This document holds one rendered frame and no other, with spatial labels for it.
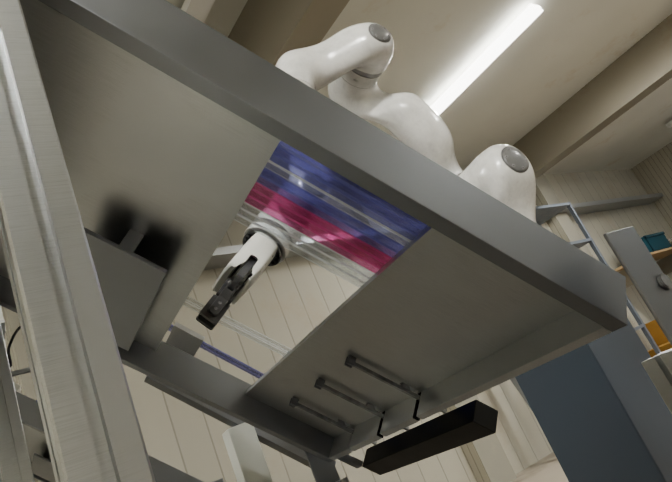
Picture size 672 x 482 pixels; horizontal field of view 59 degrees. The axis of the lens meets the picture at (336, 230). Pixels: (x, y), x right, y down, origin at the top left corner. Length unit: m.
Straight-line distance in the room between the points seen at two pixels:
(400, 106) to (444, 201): 0.78
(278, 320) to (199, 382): 3.60
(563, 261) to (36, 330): 0.48
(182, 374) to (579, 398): 0.72
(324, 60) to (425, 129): 0.26
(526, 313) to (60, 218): 0.52
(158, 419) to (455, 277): 3.54
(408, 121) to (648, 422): 0.74
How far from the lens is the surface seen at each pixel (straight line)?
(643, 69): 6.45
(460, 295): 0.72
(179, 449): 4.11
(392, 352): 0.86
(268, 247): 1.00
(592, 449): 1.24
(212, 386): 1.13
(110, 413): 0.34
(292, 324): 4.76
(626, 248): 0.64
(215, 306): 0.95
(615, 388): 1.19
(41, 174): 0.40
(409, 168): 0.57
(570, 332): 0.70
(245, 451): 1.43
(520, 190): 1.28
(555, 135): 6.80
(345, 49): 1.31
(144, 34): 0.55
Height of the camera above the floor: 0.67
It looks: 20 degrees up
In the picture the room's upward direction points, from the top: 24 degrees counter-clockwise
